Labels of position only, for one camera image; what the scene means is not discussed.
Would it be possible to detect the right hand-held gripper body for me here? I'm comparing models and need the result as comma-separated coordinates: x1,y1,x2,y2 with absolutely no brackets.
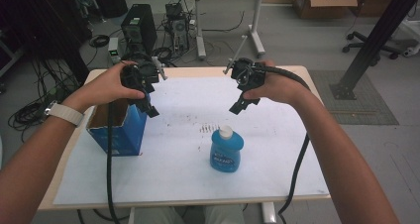
223,35,269,93

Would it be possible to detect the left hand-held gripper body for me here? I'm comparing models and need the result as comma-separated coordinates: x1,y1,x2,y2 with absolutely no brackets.
120,52,168,102

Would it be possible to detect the blue cardboard box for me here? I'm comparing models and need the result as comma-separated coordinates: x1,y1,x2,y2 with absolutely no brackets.
85,98,150,158

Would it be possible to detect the blue bottle with white cap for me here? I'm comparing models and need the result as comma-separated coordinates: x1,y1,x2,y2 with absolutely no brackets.
209,124,246,174

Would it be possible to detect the person's right hand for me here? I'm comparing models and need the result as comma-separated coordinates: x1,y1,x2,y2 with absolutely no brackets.
242,58,314,107

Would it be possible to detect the person's left hand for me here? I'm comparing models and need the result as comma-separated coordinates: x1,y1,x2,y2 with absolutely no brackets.
62,60,147,115

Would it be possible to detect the grey device with green display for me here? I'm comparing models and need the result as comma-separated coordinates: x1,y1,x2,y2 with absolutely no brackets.
107,37,122,65

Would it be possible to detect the black computer tower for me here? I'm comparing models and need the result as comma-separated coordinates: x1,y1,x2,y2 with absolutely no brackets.
120,3,158,57

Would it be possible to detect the open-sided computer case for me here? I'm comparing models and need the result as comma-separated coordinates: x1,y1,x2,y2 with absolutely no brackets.
163,2,192,56

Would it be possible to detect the white wristwatch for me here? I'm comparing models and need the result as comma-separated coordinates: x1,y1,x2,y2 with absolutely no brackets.
44,100,86,128

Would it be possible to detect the brown cardboard box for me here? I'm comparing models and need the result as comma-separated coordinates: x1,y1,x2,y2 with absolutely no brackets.
289,0,360,20

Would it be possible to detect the dark curtain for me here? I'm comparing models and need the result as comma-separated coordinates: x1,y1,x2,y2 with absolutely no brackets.
0,0,129,86

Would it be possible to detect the white table leg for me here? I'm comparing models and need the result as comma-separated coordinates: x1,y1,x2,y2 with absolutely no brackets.
261,201,278,224

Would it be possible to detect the grey floor mat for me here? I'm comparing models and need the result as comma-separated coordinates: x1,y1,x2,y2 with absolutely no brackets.
308,69,400,127

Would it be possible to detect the black office chair base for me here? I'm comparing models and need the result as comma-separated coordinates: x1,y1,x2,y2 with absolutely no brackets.
341,30,403,61

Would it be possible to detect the black metal stand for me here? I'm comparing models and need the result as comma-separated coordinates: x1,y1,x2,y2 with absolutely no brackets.
329,0,420,101

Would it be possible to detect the black floor cable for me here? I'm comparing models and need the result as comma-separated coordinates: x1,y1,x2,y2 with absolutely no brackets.
200,10,246,34

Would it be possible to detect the coiled black cable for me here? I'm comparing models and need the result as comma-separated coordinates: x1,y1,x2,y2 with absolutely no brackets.
88,34,111,49

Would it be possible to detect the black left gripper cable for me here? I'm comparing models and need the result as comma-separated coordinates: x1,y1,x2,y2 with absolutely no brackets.
104,99,122,224

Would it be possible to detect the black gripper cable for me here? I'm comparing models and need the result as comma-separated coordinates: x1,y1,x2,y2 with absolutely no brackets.
104,99,122,224
261,62,313,224

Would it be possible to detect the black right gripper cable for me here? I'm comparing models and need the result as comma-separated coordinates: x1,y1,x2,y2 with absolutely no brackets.
261,62,313,224

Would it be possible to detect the bundle of black floor cables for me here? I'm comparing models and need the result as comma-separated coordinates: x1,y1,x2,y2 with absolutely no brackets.
7,57,84,143

